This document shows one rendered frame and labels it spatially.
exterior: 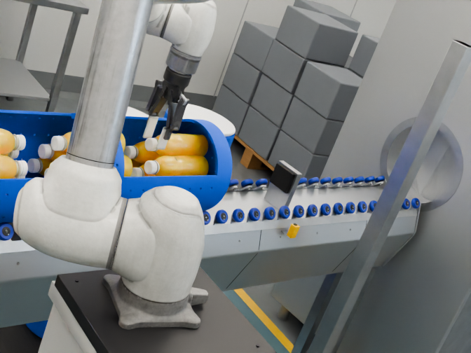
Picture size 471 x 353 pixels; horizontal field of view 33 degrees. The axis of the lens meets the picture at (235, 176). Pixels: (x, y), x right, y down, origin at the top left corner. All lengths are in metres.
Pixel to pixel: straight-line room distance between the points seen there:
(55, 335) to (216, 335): 0.37
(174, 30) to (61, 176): 0.69
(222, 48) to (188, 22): 4.41
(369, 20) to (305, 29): 2.01
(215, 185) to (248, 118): 3.53
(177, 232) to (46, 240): 0.26
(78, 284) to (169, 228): 0.29
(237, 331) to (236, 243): 0.84
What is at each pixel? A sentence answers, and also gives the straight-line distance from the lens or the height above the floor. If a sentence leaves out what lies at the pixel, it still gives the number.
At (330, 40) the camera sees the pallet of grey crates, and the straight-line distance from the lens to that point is 5.52.
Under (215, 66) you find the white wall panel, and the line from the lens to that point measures 6.58.
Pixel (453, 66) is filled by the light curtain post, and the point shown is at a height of 1.63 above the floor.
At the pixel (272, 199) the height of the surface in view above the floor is 0.95.
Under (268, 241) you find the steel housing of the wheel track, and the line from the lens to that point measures 2.68.
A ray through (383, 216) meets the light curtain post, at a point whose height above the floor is 1.08.
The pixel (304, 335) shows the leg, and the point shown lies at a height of 0.17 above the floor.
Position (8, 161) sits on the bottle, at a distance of 1.97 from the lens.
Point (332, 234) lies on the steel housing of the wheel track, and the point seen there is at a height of 0.87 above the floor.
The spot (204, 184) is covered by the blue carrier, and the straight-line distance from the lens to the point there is 2.29.
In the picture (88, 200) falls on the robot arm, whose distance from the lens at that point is 1.60.
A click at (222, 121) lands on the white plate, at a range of 3.12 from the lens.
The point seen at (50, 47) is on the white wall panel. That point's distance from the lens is 5.86.
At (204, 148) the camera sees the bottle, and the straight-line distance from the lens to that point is 2.38.
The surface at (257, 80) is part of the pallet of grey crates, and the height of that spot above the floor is 0.59.
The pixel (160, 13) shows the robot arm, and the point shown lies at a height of 1.54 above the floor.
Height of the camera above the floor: 1.96
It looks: 21 degrees down
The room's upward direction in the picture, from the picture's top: 21 degrees clockwise
